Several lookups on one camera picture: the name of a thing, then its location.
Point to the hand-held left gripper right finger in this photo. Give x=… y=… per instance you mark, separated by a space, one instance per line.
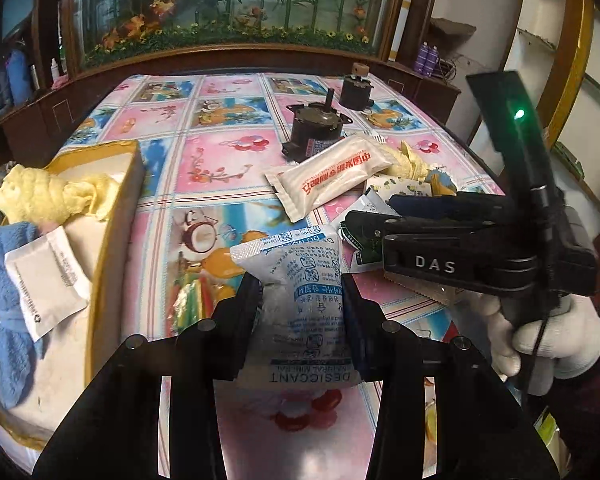
x=352 y=322

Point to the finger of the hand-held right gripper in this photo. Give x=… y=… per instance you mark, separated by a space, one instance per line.
x=430 y=260
x=425 y=202

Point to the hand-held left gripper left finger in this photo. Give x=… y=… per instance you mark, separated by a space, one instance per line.
x=247 y=310

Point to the green and white packet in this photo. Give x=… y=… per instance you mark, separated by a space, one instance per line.
x=367 y=260

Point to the white blue-print desiccant packet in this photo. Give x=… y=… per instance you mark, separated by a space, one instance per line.
x=305 y=270

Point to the large white packet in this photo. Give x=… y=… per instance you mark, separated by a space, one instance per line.
x=330 y=175

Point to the yellow cardboard box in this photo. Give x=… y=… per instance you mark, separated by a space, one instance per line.
x=80 y=375

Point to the person's right hand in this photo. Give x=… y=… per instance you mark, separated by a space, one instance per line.
x=570 y=345

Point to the white patterned packet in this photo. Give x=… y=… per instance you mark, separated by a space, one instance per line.
x=405 y=187

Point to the small blue yellow packet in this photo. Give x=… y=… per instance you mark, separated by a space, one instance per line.
x=441 y=182

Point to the tan serrated-edge packet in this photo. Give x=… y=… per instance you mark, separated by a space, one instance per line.
x=422 y=287

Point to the crumpled yellow cloth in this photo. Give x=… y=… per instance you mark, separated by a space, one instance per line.
x=410 y=162

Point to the silver white packet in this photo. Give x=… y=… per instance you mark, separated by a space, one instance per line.
x=367 y=207

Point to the black motor with wooden cap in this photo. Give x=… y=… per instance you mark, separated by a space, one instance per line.
x=356 y=92

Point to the black electric motor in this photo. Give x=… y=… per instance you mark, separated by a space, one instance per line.
x=312 y=127

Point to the purple bottle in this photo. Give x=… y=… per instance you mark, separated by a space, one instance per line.
x=433 y=60
x=421 y=59

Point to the pink printed tablecloth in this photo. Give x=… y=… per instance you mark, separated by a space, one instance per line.
x=240 y=140

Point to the white and yellow paper roll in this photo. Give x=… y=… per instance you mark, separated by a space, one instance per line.
x=404 y=10

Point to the small white paper packet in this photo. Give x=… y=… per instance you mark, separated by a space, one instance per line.
x=45 y=285

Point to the white shelf unit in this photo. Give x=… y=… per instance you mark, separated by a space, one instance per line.
x=545 y=25

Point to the blue knitted cloth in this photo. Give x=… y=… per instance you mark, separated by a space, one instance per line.
x=10 y=360

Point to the yellow towel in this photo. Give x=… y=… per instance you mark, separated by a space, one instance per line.
x=30 y=190

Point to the bamboo painted glass panel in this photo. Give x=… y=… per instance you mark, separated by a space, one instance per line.
x=230 y=0

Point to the small white bottle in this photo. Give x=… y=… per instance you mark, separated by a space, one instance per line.
x=55 y=71

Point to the blue bottle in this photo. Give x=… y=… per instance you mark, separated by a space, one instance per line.
x=19 y=77

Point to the dark wooden cabinet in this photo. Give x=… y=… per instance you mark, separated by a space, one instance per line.
x=47 y=10

